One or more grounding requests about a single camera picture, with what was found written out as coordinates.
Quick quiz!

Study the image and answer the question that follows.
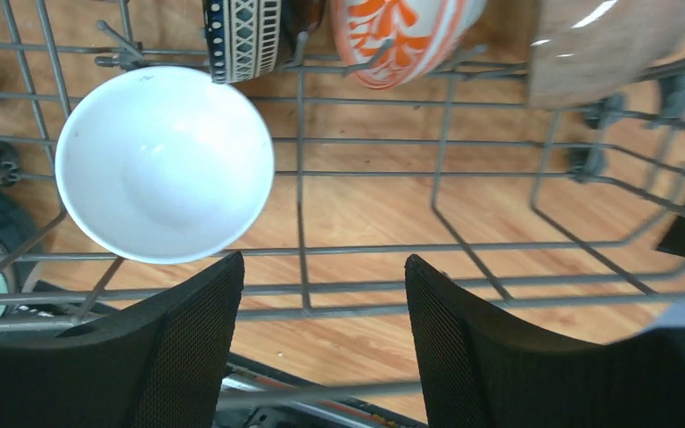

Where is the orange floral pattern bowl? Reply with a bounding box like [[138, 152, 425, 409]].
[[330, 0, 486, 90]]

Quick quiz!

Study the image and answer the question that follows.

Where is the grey wire dish rack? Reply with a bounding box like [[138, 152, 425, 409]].
[[0, 1, 685, 383]]

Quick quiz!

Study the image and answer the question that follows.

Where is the black bowl beige inside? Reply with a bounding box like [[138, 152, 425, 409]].
[[202, 0, 326, 84]]

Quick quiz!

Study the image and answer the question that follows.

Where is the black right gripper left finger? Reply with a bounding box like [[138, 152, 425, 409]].
[[0, 252, 244, 427]]

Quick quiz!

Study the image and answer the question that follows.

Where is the orange bowl white inside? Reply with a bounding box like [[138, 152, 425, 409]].
[[54, 66, 276, 265]]

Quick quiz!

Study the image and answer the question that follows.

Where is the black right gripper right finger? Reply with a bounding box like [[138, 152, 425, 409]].
[[405, 255, 685, 427]]

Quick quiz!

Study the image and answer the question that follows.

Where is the clear glass bowl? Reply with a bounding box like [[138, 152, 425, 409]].
[[527, 0, 685, 109]]

